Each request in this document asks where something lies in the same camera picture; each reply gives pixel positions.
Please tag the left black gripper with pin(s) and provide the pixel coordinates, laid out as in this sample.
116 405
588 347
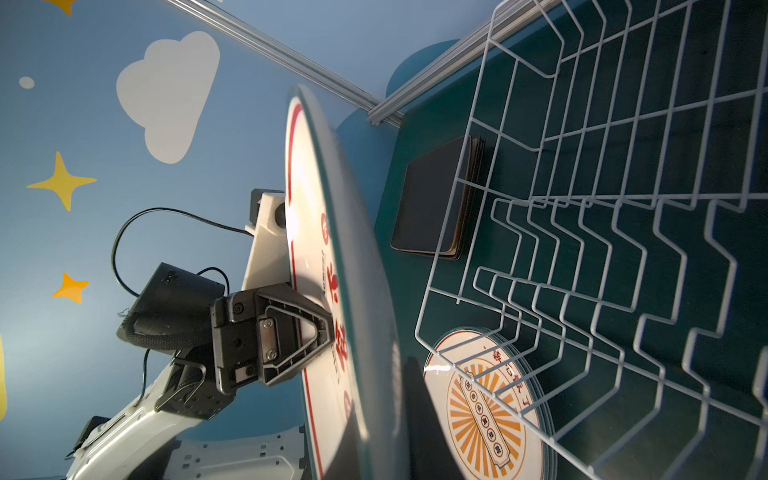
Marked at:
221 343

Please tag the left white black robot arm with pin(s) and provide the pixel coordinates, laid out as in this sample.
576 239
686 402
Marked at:
115 448

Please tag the aluminium frame left post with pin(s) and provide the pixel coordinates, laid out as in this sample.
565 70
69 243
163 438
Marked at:
226 23

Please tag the white wire dish rack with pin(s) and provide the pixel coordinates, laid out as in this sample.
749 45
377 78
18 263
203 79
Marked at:
621 238

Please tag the aluminium frame back bar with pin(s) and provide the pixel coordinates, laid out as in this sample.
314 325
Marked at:
506 19

